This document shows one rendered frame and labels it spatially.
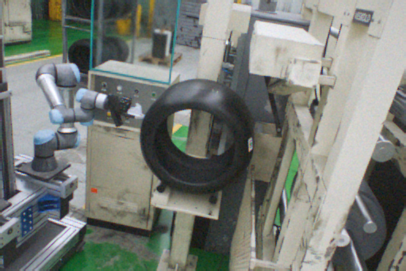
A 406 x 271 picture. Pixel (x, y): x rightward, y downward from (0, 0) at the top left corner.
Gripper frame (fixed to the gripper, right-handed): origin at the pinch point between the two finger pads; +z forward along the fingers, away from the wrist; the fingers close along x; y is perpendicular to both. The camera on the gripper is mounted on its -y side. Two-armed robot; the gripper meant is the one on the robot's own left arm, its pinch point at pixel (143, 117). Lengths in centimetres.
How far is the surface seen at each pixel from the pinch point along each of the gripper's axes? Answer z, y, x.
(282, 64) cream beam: 54, 51, -36
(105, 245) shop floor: -16, -126, 40
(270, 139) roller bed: 69, 1, 20
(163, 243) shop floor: 25, -121, 56
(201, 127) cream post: 29.0, -6.4, 27.1
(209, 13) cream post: 17, 57, 26
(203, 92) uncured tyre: 27.0, 24.6, -8.8
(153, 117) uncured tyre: 7.4, 6.4, -11.8
